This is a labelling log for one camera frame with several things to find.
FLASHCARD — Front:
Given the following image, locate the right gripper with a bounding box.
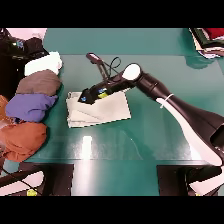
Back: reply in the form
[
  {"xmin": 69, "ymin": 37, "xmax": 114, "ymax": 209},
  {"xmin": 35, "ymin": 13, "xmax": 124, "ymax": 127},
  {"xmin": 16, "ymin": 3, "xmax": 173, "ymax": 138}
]
[{"xmin": 77, "ymin": 79, "xmax": 118, "ymax": 106}]

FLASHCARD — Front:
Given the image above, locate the cream shirt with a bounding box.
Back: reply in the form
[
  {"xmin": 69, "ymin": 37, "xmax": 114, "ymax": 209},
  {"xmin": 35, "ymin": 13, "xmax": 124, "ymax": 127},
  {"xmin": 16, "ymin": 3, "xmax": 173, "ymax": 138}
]
[{"xmin": 65, "ymin": 90, "xmax": 132, "ymax": 129}]

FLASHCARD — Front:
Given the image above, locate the grey-brown garment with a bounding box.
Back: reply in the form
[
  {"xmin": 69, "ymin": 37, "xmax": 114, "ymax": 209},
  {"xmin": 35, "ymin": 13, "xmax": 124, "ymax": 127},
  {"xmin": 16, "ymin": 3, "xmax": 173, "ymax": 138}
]
[{"xmin": 15, "ymin": 69, "xmax": 63, "ymax": 97}]

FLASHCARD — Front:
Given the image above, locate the white garment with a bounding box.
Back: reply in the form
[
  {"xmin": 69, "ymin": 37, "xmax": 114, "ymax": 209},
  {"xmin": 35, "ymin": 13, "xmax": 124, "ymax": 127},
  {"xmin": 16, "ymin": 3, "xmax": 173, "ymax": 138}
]
[{"xmin": 23, "ymin": 50, "xmax": 64, "ymax": 77}]

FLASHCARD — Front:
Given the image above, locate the purple garment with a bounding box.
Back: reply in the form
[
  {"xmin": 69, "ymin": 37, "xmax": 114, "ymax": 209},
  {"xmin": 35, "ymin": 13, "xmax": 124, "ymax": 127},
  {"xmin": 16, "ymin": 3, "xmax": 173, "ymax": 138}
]
[{"xmin": 5, "ymin": 93, "xmax": 59, "ymax": 123}]

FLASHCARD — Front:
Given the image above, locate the black garment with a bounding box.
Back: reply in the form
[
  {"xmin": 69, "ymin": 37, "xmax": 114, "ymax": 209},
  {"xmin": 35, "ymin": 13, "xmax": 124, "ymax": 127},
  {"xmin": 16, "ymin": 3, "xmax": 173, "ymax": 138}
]
[{"xmin": 0, "ymin": 29, "xmax": 50, "ymax": 60}]

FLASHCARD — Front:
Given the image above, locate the orange garment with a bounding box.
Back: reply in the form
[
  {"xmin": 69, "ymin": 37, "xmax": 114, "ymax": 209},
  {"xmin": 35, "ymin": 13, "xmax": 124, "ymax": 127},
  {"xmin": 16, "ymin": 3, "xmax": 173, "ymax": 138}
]
[{"xmin": 0, "ymin": 121, "xmax": 48, "ymax": 163}]

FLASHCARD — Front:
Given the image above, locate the pale pink garment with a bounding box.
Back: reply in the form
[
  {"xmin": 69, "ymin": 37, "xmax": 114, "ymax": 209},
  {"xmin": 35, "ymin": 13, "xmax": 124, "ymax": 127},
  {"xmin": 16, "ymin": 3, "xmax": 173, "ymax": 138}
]
[{"xmin": 6, "ymin": 27, "xmax": 48, "ymax": 42}]

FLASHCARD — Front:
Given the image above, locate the brown garment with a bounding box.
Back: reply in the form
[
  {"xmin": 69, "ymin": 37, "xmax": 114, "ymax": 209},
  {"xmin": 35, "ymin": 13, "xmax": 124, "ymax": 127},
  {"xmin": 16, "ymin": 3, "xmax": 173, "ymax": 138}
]
[{"xmin": 0, "ymin": 94, "xmax": 9, "ymax": 129}]

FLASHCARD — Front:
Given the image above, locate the dark green garment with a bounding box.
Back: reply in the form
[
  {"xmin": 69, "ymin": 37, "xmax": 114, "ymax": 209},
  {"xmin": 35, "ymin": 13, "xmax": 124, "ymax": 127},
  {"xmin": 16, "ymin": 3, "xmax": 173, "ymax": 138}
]
[{"xmin": 190, "ymin": 27, "xmax": 224, "ymax": 48}]

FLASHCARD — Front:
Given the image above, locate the heap of clothes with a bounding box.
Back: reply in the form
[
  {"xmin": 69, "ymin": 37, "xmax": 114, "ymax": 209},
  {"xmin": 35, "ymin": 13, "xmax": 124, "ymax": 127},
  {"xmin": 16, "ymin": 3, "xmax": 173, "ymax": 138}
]
[{"xmin": 198, "ymin": 41, "xmax": 224, "ymax": 60}]

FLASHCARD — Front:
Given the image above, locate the red garment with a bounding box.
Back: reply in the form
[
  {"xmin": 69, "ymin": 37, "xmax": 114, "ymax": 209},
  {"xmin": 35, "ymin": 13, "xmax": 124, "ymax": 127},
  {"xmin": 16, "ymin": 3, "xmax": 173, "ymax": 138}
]
[{"xmin": 203, "ymin": 27, "xmax": 224, "ymax": 40}]

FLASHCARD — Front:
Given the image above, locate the black cable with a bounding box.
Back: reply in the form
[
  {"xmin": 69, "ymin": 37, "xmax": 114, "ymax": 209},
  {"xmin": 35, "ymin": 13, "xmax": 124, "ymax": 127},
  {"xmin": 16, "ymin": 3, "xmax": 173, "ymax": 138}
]
[{"xmin": 102, "ymin": 56, "xmax": 123, "ymax": 80}]

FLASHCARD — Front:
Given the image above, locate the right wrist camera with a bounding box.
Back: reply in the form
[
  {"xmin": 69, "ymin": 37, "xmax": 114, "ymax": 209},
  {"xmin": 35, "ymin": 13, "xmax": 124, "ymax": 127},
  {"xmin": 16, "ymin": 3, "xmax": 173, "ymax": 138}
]
[{"xmin": 85, "ymin": 52, "xmax": 111, "ymax": 84}]

